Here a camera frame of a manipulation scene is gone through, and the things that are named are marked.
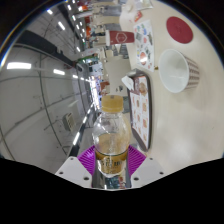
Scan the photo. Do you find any white crumpled napkin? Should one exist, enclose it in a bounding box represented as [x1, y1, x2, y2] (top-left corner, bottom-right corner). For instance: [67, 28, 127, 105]
[120, 75, 135, 92]

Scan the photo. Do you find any brown fried snack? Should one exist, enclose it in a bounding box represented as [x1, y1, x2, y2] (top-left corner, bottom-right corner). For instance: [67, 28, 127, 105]
[138, 81, 149, 96]

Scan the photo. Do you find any ceiling air conditioner unit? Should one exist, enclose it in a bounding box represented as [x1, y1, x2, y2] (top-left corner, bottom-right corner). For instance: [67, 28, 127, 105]
[63, 112, 76, 132]

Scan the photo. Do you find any group of beige chairs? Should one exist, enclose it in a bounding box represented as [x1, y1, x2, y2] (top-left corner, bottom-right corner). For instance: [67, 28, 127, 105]
[78, 0, 134, 98]

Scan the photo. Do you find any colourful sticker sheet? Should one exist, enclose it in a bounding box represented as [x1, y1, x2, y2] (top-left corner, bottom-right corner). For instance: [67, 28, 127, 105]
[133, 19, 156, 73]

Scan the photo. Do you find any white striped cup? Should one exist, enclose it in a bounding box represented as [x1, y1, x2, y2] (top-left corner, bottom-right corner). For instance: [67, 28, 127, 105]
[158, 48, 201, 94]

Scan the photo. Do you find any group of ceiling lights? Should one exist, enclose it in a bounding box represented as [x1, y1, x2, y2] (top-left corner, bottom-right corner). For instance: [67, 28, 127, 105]
[6, 3, 101, 148]

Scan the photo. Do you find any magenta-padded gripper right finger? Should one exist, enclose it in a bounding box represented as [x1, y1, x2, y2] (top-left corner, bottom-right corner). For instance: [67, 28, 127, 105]
[125, 145, 165, 188]

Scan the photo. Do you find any flat round red coaster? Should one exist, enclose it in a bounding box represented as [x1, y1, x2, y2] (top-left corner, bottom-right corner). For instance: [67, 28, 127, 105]
[165, 15, 194, 44]

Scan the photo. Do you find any dark brown food tray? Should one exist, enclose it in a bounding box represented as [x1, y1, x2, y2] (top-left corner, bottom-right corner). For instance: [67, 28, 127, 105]
[126, 68, 153, 153]

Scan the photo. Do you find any clear bottle with tan cap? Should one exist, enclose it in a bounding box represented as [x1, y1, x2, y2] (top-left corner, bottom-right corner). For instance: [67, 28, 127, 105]
[91, 94, 132, 178]

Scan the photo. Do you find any red paper cup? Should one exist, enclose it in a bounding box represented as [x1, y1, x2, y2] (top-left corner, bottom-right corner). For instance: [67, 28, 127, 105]
[104, 29, 136, 46]

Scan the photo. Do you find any small red packet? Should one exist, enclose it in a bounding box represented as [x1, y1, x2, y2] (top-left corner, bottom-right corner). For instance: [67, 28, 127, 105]
[134, 10, 144, 24]

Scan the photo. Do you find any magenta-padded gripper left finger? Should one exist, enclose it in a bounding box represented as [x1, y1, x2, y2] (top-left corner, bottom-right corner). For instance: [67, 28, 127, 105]
[54, 145, 98, 189]

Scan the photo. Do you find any printed paper tray liner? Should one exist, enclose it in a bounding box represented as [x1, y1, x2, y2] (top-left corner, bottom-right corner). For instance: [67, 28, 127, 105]
[129, 75, 150, 144]

